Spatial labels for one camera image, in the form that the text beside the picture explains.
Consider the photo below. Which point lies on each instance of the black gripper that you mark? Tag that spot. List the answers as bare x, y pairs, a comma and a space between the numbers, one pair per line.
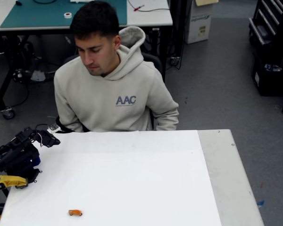
50, 140

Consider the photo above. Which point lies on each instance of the white cardboard box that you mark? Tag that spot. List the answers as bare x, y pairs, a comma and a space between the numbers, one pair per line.
200, 26

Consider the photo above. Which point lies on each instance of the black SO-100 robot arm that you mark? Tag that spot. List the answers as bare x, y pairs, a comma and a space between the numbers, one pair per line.
14, 157

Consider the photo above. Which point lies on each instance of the white tape roll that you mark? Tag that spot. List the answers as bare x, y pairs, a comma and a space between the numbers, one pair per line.
67, 15

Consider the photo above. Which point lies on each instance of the white work table black frame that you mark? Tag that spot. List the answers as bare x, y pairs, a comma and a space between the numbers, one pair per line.
151, 18

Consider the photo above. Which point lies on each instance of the small white wrist camera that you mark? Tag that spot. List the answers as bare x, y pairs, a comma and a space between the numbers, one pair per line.
53, 128

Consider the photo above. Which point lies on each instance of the grey caster wheel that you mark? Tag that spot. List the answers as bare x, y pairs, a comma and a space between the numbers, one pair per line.
8, 113

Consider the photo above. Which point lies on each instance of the black tool cart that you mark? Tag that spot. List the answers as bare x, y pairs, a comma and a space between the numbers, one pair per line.
266, 21

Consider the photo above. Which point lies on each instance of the black storage bin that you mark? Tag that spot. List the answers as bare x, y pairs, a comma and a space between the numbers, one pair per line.
268, 82

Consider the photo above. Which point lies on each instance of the black office chair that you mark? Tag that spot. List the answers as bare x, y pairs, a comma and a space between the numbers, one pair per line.
153, 60

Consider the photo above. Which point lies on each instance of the green cutting mat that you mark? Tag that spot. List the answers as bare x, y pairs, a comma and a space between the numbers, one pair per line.
44, 14

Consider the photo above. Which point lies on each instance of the blue tape scrap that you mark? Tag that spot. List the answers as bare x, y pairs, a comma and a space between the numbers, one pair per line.
260, 203

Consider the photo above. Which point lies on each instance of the man in beige hoodie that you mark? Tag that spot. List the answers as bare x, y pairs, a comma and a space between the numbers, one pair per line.
108, 99

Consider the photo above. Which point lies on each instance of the red and blue pen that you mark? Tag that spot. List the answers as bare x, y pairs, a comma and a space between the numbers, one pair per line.
138, 8

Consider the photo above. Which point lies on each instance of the large white paper sheet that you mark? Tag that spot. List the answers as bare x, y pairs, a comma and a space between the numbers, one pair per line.
122, 179

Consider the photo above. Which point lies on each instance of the orange rectangular block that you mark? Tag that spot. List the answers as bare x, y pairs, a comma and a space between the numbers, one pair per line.
75, 212

